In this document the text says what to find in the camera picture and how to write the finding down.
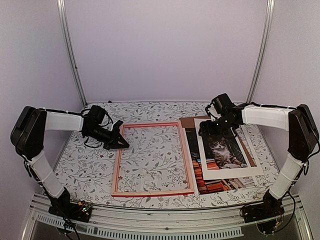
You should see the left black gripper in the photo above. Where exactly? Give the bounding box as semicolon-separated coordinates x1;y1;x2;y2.
84;125;129;151

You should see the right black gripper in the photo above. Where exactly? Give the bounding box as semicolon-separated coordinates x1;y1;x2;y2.
198;115;235;138

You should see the cat photo print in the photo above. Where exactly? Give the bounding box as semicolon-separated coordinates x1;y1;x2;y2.
184;128;257;195

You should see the white mat board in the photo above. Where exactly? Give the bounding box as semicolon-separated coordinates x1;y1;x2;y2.
197;132;263;180

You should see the red wooden picture frame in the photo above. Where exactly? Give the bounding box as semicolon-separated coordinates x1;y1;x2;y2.
111;121;194;198

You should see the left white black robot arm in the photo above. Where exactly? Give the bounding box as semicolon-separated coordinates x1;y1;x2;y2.
10;105;130;217

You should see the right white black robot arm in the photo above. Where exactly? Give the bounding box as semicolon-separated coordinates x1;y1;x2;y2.
198;93;320;218

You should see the brown cardboard backing board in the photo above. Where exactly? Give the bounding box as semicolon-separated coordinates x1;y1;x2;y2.
179;116;256;168

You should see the floral patterned table cover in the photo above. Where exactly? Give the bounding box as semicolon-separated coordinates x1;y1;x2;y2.
55;102;279;209

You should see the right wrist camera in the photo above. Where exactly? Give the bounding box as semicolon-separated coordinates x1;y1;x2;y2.
205;103;218;122

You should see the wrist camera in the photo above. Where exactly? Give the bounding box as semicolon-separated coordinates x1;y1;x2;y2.
205;103;218;122
110;120;124;133

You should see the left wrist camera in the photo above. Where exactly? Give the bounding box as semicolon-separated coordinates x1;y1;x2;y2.
110;120;124;133

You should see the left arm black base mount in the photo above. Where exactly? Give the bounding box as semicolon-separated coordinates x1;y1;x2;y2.
48;188;92;223

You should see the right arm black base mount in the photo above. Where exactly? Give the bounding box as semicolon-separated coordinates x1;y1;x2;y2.
239;190;285;223

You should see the right aluminium corner post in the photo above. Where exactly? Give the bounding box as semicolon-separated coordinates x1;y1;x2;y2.
246;0;275;103

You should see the aluminium corner post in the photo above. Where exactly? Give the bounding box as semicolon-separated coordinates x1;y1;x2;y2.
56;0;88;106
246;0;275;103

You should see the left aluminium corner post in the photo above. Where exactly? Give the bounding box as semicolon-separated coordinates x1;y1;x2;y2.
56;0;88;106

